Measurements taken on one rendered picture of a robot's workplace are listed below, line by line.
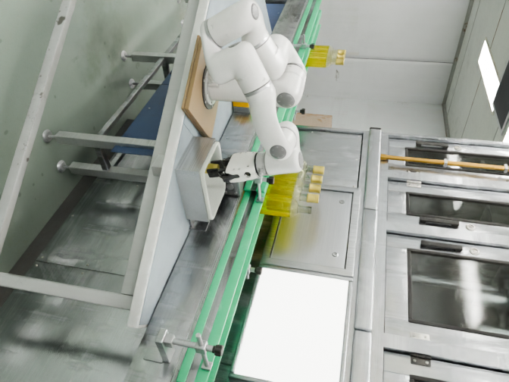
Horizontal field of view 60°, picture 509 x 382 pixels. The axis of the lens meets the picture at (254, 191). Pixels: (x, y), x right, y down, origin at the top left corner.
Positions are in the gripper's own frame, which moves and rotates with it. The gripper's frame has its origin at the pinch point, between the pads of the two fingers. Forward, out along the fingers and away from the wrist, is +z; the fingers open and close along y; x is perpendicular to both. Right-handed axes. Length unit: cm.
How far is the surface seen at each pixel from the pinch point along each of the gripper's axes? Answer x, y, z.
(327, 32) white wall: -198, 610, 72
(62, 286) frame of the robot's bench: -7, -41, 41
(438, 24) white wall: -223, 610, -96
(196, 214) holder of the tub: -10.9, -9.5, 8.2
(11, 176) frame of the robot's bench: 16, -14, 64
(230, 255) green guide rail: -24.2, -15.6, -1.1
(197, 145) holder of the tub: 8.0, 2.8, 4.3
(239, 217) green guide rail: -23.4, 0.9, -0.1
